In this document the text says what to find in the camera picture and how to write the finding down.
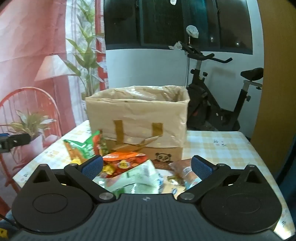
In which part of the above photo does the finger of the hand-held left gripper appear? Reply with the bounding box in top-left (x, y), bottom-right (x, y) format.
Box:
top-left (0, 133), bottom-right (31, 153)

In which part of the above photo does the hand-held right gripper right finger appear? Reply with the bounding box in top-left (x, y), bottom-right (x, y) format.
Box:
top-left (177, 155), bottom-right (266, 204)

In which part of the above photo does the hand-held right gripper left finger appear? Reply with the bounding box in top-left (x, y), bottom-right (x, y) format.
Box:
top-left (30, 155), bottom-right (116, 204)

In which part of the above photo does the clear packet with brown snack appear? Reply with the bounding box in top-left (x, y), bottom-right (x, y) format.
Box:
top-left (168, 160), bottom-right (201, 186)

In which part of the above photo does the orange-red snack packet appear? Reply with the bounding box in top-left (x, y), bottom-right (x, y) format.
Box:
top-left (102, 152), bottom-right (148, 179)

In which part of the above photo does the blue white snack packet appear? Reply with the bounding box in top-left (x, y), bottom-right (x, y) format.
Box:
top-left (158, 177), bottom-right (188, 194)

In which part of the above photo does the pale green snack packet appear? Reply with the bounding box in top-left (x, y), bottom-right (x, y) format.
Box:
top-left (92, 160), bottom-right (162, 195)

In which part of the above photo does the cardboard box with plastic liner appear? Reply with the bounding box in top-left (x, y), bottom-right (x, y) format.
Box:
top-left (85, 85), bottom-right (190, 163)

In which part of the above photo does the checked floral tablecloth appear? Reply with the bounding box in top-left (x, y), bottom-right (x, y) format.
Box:
top-left (13, 120), bottom-right (293, 240)

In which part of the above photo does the black exercise bike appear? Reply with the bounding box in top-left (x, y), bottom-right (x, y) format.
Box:
top-left (180, 42), bottom-right (264, 132)

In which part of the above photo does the printed curtain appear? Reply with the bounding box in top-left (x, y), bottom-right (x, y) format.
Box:
top-left (0, 0), bottom-right (109, 209)

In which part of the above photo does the wooden door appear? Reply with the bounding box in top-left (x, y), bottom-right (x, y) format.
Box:
top-left (251, 0), bottom-right (296, 158)

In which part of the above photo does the clear plastic bag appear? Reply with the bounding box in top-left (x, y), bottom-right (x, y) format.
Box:
top-left (186, 25), bottom-right (199, 39)

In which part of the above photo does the dark window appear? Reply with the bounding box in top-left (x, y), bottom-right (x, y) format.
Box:
top-left (104, 0), bottom-right (253, 55)

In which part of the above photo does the black cable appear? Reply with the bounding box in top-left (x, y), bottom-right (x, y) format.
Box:
top-left (0, 212), bottom-right (19, 229)

